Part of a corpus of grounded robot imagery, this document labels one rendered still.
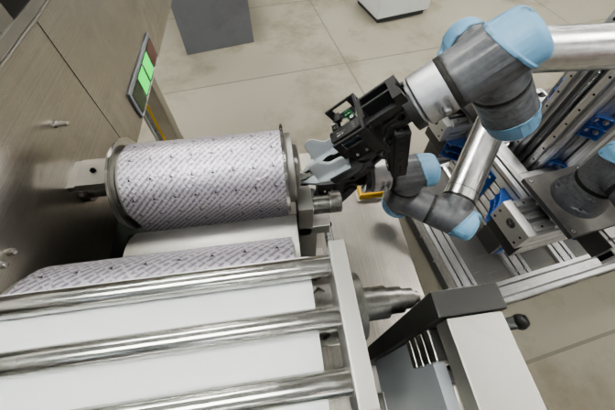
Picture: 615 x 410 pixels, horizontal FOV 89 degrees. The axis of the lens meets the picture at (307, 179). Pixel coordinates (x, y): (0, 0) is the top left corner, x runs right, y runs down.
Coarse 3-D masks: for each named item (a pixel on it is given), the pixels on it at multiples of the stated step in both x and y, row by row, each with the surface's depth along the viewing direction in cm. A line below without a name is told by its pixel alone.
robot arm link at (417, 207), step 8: (384, 192) 77; (392, 192) 73; (424, 192) 74; (384, 200) 78; (392, 200) 74; (400, 200) 73; (408, 200) 72; (416, 200) 73; (424, 200) 72; (432, 200) 72; (384, 208) 79; (392, 208) 76; (400, 208) 75; (408, 208) 74; (416, 208) 73; (424, 208) 72; (392, 216) 79; (400, 216) 79; (416, 216) 74; (424, 216) 73
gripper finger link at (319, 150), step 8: (312, 144) 50; (320, 144) 50; (328, 144) 50; (312, 152) 51; (320, 152) 52; (328, 152) 52; (336, 152) 51; (312, 160) 54; (320, 160) 52; (328, 160) 52
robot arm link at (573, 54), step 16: (448, 32) 53; (464, 32) 50; (560, 32) 49; (576, 32) 49; (592, 32) 49; (608, 32) 50; (448, 48) 52; (560, 48) 49; (576, 48) 49; (592, 48) 50; (608, 48) 50; (544, 64) 51; (560, 64) 51; (576, 64) 51; (592, 64) 52; (608, 64) 52
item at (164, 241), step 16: (224, 224) 50; (240, 224) 49; (256, 224) 49; (272, 224) 48; (288, 224) 48; (144, 240) 47; (160, 240) 47; (176, 240) 47; (192, 240) 46; (208, 240) 46; (224, 240) 46; (240, 240) 46; (256, 240) 46
